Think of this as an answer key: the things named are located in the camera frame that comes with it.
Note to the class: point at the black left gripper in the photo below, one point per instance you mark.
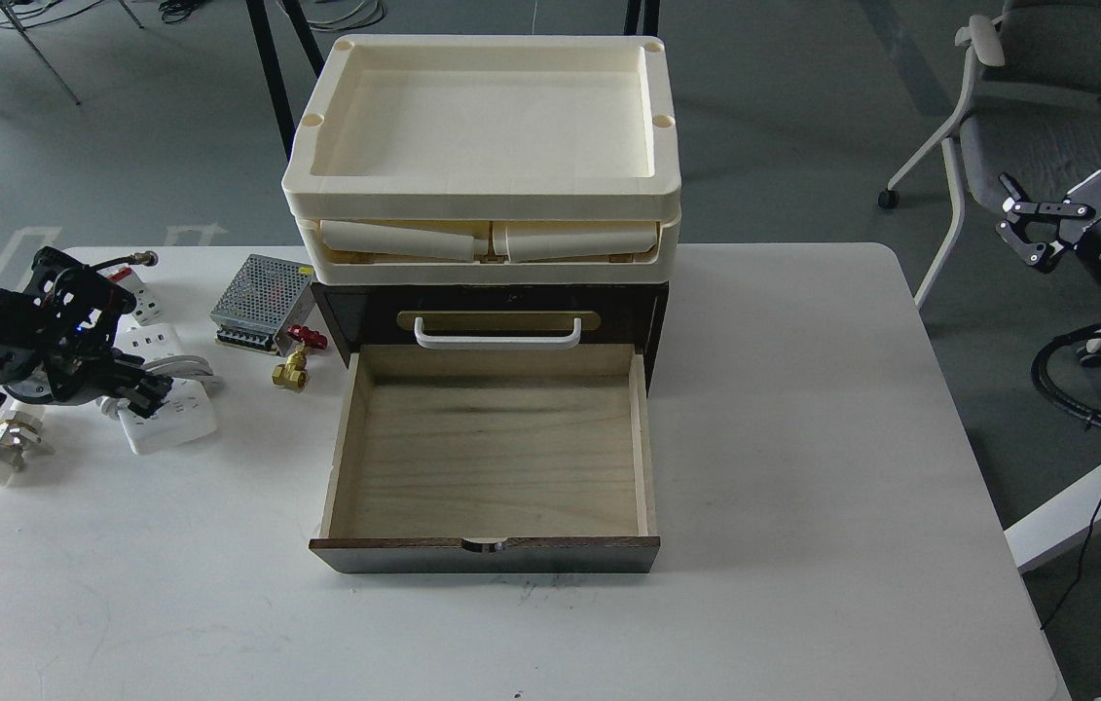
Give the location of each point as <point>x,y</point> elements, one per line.
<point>56,342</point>

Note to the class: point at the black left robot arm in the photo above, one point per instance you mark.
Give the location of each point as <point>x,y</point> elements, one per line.
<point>57,339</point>

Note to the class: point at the grey office chair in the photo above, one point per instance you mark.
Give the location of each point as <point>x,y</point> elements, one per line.
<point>999,126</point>

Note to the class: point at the metal mesh power supply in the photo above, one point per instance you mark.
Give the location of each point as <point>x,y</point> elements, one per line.
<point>263,300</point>

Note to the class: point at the white side table edge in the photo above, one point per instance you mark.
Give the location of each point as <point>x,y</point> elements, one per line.
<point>1047,489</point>

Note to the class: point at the open wooden drawer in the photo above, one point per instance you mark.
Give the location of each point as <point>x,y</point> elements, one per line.
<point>464,461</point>

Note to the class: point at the cream plastic top tray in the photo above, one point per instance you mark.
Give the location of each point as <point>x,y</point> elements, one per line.
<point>495,128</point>

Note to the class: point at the brass valve red handle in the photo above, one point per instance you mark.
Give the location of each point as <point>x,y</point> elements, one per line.
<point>292,374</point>

